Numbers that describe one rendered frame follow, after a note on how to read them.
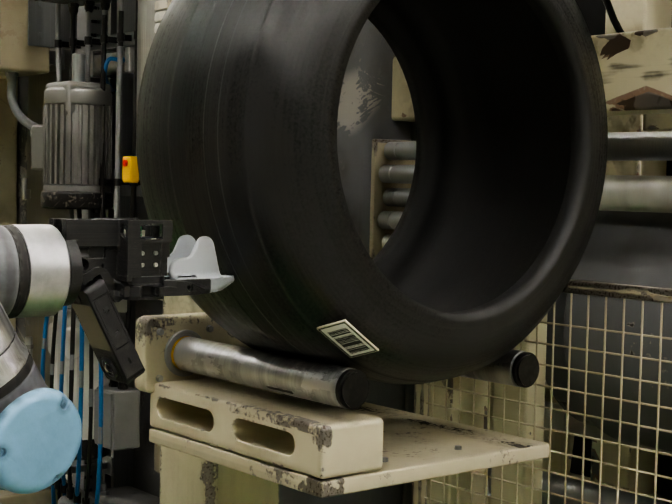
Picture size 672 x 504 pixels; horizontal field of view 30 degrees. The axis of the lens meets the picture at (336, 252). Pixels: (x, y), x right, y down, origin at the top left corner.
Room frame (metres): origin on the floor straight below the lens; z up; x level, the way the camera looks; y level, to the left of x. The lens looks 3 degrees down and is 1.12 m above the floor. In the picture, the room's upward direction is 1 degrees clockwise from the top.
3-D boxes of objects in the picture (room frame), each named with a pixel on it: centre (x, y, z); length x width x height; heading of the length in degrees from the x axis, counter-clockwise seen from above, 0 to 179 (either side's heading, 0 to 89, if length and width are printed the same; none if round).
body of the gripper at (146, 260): (1.27, 0.23, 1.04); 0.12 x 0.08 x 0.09; 129
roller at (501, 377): (1.67, -0.13, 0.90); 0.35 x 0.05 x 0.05; 39
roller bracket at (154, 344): (1.72, 0.09, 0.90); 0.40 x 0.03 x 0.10; 129
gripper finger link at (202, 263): (1.32, 0.14, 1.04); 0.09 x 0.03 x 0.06; 130
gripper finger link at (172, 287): (1.29, 0.17, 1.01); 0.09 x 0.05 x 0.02; 130
